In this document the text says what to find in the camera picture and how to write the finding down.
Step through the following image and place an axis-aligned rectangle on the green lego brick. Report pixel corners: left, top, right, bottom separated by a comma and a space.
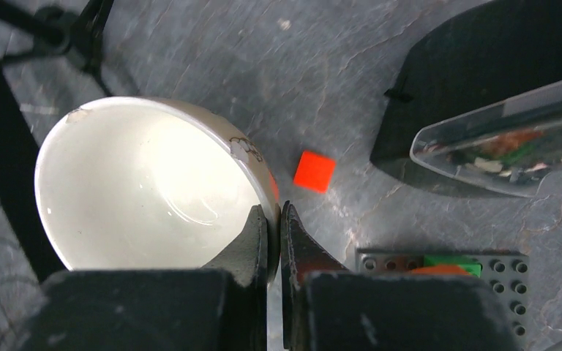
423, 254, 482, 278

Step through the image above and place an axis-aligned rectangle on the beige ceramic bowl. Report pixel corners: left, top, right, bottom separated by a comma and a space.
34, 97, 280, 281

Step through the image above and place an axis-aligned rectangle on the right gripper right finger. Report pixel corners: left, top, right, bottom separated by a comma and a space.
280, 203, 521, 350

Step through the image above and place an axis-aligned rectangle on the small orange cube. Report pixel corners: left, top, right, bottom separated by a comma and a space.
293, 151, 336, 194

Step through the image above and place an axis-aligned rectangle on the orange curved block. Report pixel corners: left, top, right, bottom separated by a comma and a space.
408, 265, 471, 276

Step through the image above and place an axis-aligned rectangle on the grey lego baseplate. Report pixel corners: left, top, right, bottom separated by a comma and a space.
356, 249, 530, 350

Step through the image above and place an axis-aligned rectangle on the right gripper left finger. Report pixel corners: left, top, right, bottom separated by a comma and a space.
14, 205, 268, 350

